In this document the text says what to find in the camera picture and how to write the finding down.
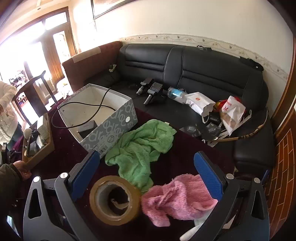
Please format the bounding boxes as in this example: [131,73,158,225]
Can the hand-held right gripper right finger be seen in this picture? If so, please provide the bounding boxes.
[194,151,270,241]

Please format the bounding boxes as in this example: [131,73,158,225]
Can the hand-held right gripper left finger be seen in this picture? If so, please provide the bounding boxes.
[23,150,101,241]

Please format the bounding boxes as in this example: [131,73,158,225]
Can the brown packing tape roll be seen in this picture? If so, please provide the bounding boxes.
[89,175,141,226]

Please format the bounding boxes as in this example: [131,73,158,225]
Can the pink fluffy towel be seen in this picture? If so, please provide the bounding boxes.
[141,174,219,227]

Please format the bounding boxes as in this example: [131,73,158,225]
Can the grey patterned shoebox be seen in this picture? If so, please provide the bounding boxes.
[57,83,138,156]

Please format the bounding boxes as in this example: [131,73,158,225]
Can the person's left hand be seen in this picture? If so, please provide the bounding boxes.
[13,161,31,181]

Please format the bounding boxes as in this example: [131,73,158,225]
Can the maroon tablecloth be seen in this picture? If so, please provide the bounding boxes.
[23,102,236,241]

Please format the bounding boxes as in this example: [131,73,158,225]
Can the black small box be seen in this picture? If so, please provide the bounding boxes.
[179,125,201,139]
[205,123,222,139]

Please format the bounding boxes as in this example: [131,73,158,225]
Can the black flat device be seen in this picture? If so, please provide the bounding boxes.
[77,120,97,138]

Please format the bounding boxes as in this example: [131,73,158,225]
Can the brown cardboard box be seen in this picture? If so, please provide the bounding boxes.
[22,113,55,171]

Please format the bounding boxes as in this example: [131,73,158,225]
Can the wooden bow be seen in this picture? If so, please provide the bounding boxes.
[208,109,270,144]

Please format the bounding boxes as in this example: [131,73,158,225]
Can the white object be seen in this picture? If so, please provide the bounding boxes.
[179,206,222,241]

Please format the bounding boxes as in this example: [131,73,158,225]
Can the green fluffy towel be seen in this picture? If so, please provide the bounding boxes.
[105,119,177,194]

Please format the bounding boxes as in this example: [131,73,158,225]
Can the white plastic bag red print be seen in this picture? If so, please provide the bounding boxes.
[218,95,247,136]

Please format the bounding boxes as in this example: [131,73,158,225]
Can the red yellow packet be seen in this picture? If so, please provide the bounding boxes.
[214,98,228,113]

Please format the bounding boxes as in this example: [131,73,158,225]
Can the white paper bag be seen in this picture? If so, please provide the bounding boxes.
[186,92,216,116]

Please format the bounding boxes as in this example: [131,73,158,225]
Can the clear plastic bottle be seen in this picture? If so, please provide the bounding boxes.
[167,87,188,105]

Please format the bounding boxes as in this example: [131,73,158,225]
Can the dark wooden chair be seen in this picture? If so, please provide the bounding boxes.
[13,71,58,126]

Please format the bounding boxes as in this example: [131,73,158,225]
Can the black handheld device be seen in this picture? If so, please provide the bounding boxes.
[144,82,163,105]
[136,77,154,96]

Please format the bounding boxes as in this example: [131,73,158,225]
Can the black leather sofa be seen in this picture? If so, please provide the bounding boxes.
[111,44,277,179]

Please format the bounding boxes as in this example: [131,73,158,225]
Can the black bag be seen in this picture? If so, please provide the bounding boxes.
[239,56,264,71]

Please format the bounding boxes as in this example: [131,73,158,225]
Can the wooden glass door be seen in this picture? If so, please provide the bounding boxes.
[42,7,78,81]

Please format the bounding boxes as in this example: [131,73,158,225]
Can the black cable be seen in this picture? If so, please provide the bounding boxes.
[51,87,116,128]

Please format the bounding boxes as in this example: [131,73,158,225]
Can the framed wall picture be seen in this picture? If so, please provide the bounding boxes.
[91,0,139,20]

